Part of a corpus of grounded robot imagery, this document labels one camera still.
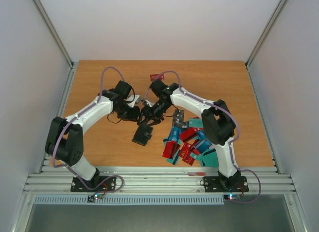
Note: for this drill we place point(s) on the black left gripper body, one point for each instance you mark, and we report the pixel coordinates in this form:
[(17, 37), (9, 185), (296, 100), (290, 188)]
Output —
[(126, 114)]

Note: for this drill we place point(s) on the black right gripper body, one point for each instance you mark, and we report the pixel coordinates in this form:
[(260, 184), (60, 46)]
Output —
[(151, 115)]

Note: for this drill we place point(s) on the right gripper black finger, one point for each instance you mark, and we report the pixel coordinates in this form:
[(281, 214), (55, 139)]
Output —
[(143, 119), (156, 120)]

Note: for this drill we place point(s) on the black leather card holder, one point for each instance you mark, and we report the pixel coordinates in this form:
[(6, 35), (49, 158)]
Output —
[(143, 134)]

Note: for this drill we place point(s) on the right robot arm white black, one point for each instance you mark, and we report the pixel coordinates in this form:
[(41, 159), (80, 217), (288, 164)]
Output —
[(218, 124)]

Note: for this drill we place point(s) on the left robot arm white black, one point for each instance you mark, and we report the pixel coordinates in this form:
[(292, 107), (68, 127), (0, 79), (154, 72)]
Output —
[(65, 137)]

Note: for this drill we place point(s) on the black VIP card far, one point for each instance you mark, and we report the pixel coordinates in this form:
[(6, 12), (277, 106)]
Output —
[(178, 112)]

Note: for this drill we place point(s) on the black VIP card near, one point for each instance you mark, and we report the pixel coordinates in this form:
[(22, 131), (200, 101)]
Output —
[(177, 120)]

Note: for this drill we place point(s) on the blue card under red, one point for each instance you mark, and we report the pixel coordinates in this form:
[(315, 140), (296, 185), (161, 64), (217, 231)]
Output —
[(174, 134)]

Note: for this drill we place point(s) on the black VIP card tilted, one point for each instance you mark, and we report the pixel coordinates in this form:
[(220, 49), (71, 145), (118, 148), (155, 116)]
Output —
[(184, 125)]

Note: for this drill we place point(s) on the red card black stripe upright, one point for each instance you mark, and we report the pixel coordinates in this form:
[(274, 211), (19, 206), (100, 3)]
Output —
[(170, 149)]

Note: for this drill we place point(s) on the red card stripe centre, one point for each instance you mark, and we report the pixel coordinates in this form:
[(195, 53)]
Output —
[(188, 134)]

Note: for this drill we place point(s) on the lone red card far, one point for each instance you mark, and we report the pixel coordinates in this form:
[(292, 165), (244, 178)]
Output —
[(156, 76)]

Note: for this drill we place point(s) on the teal VIP chip card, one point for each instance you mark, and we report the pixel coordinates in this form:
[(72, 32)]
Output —
[(195, 123)]

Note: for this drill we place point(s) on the red chip card bottom centre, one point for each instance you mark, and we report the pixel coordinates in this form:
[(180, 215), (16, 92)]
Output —
[(184, 151)]

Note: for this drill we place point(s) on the teal card stripe bottom centre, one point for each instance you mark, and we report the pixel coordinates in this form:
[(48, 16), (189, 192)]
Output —
[(174, 160)]

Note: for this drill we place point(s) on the teal card stripe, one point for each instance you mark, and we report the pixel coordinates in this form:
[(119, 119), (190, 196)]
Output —
[(209, 159), (174, 160)]

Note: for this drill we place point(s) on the blue card centre right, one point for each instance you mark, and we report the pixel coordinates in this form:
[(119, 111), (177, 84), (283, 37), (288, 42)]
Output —
[(201, 135)]

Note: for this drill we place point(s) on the teal card stripe bottom right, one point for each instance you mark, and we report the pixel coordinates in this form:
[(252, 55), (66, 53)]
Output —
[(209, 159)]

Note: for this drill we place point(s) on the left controller board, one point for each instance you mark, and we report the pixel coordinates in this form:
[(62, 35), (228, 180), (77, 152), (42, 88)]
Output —
[(94, 197)]

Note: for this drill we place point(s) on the controller board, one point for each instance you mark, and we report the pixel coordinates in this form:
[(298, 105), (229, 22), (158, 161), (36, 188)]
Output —
[(232, 197), (94, 197)]

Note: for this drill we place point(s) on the right controller board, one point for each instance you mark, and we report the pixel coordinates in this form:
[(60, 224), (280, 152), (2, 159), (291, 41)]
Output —
[(232, 197)]

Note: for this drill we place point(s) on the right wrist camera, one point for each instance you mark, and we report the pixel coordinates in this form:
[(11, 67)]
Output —
[(147, 103)]

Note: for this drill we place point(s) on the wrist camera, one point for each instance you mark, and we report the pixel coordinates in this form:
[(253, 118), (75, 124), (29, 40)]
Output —
[(136, 100), (147, 103)]

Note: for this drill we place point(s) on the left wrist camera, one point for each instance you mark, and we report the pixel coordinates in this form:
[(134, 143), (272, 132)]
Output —
[(136, 100)]

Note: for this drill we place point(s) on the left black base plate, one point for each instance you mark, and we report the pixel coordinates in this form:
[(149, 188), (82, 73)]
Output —
[(97, 184)]

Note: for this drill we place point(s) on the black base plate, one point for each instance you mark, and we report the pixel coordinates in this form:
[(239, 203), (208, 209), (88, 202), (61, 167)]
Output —
[(97, 184), (213, 184)]

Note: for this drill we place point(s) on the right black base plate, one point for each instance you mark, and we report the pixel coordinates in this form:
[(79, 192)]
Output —
[(213, 184)]

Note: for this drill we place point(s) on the aluminium rail frame front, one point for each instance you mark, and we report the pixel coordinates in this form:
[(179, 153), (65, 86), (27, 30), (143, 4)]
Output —
[(160, 180)]

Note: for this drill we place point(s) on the grey slotted cable duct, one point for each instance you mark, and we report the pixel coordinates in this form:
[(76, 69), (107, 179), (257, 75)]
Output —
[(129, 200)]

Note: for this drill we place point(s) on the left aluminium corner post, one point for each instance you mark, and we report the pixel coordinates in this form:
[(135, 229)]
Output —
[(44, 15)]

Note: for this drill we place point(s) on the aluminium corner post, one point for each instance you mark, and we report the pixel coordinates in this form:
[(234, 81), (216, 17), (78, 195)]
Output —
[(44, 15), (266, 31)]

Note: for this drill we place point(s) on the right aluminium corner post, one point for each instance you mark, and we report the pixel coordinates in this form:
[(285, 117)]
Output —
[(266, 31)]

